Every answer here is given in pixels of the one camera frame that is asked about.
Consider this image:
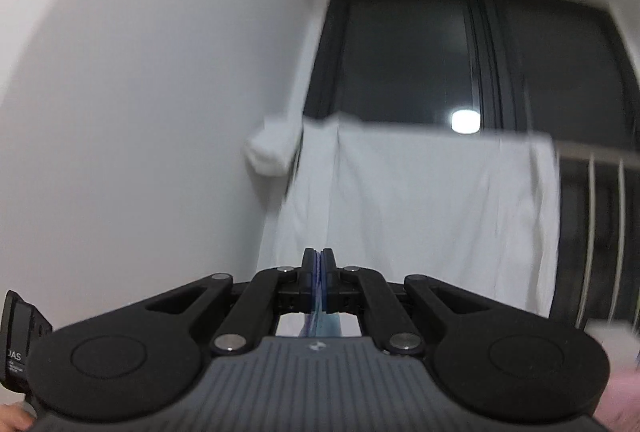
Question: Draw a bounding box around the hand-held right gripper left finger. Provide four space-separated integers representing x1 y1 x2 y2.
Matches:
145 248 319 356

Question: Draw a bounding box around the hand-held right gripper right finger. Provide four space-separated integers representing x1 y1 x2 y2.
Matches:
320 248 495 357

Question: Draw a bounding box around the person's left hand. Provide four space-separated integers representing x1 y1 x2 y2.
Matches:
0 403 37 432

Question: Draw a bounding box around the white hanging cloth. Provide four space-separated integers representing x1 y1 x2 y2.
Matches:
260 114 562 320

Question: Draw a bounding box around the white bunched cloth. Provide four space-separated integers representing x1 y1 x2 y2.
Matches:
243 114 304 176

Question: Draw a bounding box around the dark sliding window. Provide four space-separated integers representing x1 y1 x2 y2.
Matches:
302 0 640 329

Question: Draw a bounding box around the metal railing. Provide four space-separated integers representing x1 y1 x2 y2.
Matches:
552 141 640 329

